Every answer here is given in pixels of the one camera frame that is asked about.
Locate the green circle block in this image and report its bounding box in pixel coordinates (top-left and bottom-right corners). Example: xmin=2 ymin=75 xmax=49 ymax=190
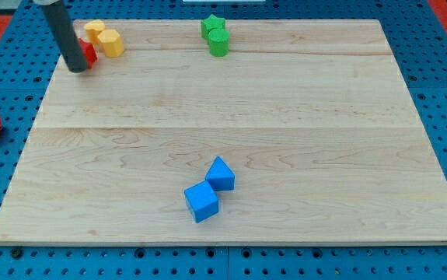
xmin=208 ymin=29 xmax=230 ymax=57

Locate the blue triangle block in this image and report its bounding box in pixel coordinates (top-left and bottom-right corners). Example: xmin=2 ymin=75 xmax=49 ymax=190
xmin=205 ymin=156 xmax=236 ymax=191

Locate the yellow heart block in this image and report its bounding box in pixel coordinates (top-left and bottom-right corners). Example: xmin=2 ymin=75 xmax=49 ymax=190
xmin=83 ymin=19 xmax=106 ymax=44

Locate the light wooden board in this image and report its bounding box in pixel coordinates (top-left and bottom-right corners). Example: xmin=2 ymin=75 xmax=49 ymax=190
xmin=0 ymin=19 xmax=447 ymax=247

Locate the yellow hexagon block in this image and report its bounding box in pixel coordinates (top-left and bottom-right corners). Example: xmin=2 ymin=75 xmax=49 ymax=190
xmin=98 ymin=29 xmax=124 ymax=58

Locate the red block behind rod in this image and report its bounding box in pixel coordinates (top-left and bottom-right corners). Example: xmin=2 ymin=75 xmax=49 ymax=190
xmin=79 ymin=38 xmax=98 ymax=69

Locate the green star block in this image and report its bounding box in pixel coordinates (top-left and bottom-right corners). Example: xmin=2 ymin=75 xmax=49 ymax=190
xmin=201 ymin=14 xmax=225 ymax=40

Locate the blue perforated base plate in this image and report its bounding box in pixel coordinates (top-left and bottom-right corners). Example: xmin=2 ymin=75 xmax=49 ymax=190
xmin=0 ymin=0 xmax=447 ymax=280

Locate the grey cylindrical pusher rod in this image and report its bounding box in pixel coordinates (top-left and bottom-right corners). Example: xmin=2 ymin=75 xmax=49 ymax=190
xmin=34 ymin=0 xmax=88 ymax=73

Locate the blue cube block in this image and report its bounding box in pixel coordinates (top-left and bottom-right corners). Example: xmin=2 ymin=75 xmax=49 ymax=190
xmin=183 ymin=180 xmax=219 ymax=223

